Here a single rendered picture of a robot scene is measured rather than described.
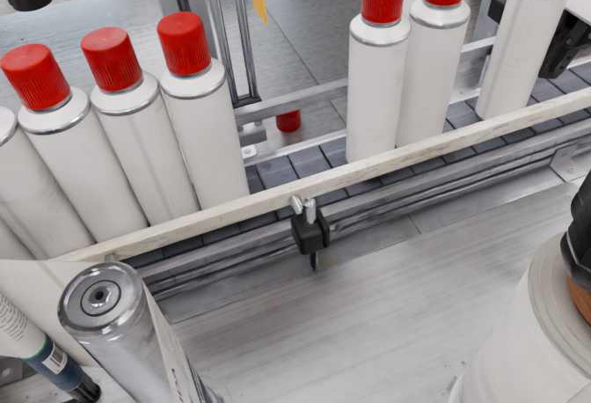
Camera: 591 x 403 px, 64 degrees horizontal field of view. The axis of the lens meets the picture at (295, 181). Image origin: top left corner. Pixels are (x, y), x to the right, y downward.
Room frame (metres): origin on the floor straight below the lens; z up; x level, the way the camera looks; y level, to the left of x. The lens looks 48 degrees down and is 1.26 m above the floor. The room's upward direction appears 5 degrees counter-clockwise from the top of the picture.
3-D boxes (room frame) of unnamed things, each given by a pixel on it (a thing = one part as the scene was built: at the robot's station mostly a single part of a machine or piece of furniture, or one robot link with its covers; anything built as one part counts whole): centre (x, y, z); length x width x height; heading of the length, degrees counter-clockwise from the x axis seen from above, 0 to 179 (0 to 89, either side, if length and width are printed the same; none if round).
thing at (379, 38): (0.36, -0.08, 0.98); 0.05 x 0.05 x 0.20
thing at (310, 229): (0.25, -0.01, 0.89); 0.03 x 0.03 x 0.12; 17
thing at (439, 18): (0.38, -0.14, 0.98); 0.05 x 0.05 x 0.20
